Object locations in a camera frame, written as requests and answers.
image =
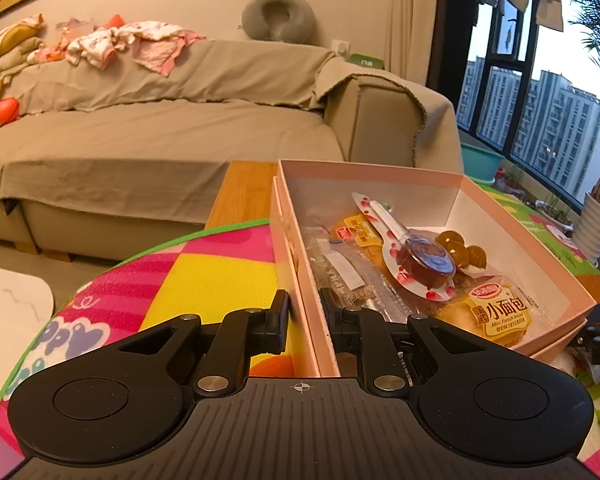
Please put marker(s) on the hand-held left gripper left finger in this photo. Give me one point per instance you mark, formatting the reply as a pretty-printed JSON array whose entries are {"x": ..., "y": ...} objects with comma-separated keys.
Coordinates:
[{"x": 275, "y": 325}]

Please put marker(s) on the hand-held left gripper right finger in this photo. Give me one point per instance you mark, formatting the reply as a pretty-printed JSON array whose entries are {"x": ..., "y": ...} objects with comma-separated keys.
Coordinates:
[{"x": 332, "y": 325}]

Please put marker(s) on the clear plastic snack packet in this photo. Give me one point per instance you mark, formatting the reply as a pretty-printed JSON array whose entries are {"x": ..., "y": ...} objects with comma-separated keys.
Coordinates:
[
  {"x": 340, "y": 272},
  {"x": 385, "y": 300}
]

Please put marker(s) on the small bread packet yellow label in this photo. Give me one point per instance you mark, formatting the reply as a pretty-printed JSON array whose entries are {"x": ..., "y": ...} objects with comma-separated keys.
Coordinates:
[
  {"x": 500, "y": 310},
  {"x": 357, "y": 230}
]

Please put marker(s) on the spoon-shaped jelly packet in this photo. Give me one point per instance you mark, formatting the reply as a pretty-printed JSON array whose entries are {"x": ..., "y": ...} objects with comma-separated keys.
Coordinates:
[{"x": 420, "y": 260}]

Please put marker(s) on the brown round candies packet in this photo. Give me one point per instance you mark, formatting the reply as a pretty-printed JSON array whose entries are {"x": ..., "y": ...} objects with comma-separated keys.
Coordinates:
[{"x": 452, "y": 240}]

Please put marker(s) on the pink cardboard box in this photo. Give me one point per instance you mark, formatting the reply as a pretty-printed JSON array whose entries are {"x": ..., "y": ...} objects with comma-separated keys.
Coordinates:
[{"x": 370, "y": 180}]

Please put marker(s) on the colourful cartoon play mat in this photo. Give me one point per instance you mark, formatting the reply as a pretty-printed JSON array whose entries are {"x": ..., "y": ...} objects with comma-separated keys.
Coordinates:
[{"x": 220, "y": 280}]

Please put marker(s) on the white ribbed plant pot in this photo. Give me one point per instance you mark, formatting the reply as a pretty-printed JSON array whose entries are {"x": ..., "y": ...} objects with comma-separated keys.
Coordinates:
[{"x": 597, "y": 225}]

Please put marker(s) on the blue plastic tub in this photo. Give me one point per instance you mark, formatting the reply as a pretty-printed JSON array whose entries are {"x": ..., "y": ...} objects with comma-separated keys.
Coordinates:
[{"x": 480, "y": 160}]

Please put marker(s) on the beige sofa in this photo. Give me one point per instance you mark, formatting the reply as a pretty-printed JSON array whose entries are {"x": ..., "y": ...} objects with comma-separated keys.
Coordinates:
[{"x": 380, "y": 125}]

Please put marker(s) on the white marble table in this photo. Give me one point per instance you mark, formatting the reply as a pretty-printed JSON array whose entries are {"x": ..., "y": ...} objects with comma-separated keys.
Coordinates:
[{"x": 10, "y": 305}]

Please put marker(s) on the green tissue box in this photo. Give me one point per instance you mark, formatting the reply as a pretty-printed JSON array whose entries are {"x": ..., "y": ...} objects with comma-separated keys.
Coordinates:
[{"x": 366, "y": 61}]

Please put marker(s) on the grey-beige sofa cover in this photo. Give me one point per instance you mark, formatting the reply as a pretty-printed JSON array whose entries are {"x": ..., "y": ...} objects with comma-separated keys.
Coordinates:
[{"x": 130, "y": 75}]

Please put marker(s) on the pile of pink baby clothes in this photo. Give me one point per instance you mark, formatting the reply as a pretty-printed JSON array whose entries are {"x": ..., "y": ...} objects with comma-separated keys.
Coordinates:
[{"x": 155, "y": 52}]

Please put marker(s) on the grey neck pillow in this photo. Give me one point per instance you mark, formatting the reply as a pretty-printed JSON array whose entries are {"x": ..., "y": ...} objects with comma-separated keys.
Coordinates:
[{"x": 300, "y": 20}]

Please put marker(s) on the dark curtain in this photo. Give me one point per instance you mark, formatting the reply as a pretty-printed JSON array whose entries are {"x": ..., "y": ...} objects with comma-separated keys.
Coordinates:
[{"x": 450, "y": 35}]

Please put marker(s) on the orange toy ball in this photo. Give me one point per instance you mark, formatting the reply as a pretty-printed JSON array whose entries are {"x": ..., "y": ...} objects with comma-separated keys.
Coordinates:
[{"x": 7, "y": 111}]

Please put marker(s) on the small red-orange item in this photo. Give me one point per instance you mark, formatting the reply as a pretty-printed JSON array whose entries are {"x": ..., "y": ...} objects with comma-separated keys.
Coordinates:
[{"x": 114, "y": 21}]

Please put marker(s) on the yellow pink folded blanket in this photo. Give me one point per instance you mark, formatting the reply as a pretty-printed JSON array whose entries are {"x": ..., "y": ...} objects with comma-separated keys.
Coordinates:
[{"x": 15, "y": 35}]

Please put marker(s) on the black window frame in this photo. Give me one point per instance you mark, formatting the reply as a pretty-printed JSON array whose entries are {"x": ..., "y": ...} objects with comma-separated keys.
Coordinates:
[{"x": 525, "y": 60}]

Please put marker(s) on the white wall socket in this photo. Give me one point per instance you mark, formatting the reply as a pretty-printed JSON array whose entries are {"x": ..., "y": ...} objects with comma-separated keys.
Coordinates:
[{"x": 341, "y": 47}]

